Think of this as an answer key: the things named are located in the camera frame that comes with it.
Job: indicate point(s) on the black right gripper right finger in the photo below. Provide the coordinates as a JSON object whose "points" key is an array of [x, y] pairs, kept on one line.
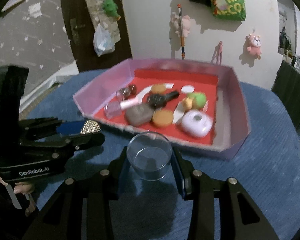
{"points": [[239, 216]]}

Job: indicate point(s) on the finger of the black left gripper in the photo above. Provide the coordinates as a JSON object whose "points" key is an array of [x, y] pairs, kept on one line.
{"points": [[64, 146], [38, 128]]}

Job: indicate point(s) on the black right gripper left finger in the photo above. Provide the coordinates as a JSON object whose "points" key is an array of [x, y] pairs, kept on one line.
{"points": [[79, 209]]}

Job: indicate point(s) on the glitter bottle red round cap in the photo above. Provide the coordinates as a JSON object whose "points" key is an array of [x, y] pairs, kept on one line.
{"points": [[126, 92]]}

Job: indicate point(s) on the grey eye shadow case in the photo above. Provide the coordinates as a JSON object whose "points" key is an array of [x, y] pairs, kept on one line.
{"points": [[139, 114]]}

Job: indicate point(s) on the orange round makeup sponge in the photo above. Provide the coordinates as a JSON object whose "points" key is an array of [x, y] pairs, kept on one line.
{"points": [[162, 118]]}

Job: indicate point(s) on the black star nail polish bottle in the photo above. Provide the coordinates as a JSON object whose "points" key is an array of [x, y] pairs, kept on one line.
{"points": [[157, 101]]}

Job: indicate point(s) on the green hooded capybara toy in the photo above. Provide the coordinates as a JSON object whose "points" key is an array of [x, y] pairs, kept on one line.
{"points": [[195, 100]]}

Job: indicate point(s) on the person's left hand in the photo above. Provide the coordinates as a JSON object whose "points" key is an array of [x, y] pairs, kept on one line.
{"points": [[20, 187]]}

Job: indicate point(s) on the blue textured table cloth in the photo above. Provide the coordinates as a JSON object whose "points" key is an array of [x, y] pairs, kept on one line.
{"points": [[267, 165]]}

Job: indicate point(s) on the pink nail polish bottle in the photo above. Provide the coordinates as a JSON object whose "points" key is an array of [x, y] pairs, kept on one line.
{"points": [[115, 108]]}

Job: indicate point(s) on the lilac round compact device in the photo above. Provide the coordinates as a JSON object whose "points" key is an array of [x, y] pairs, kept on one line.
{"points": [[196, 123]]}

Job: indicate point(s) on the white plastic bag hanging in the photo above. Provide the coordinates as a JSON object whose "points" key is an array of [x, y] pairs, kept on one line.
{"points": [[103, 43]]}

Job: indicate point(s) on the green plush on door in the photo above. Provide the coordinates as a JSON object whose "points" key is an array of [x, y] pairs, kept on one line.
{"points": [[110, 8]]}

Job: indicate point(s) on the dark cloth covered side table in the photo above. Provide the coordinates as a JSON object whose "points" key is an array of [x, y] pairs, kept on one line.
{"points": [[287, 87]]}

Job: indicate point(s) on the small pink hanging figure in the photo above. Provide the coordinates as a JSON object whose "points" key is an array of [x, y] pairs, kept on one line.
{"points": [[217, 54]]}

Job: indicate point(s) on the green printed tote bag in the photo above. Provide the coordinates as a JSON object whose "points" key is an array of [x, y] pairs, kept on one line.
{"points": [[222, 0]]}

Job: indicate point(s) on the pink plush toy on wall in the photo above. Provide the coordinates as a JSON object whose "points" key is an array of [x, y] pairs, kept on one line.
{"points": [[254, 46]]}

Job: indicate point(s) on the pale pink plush on wall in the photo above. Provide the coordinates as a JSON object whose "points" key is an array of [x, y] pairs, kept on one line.
{"points": [[175, 24]]}

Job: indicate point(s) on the orange tipped stick on wall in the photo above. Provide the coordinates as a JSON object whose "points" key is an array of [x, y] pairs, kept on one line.
{"points": [[182, 38]]}

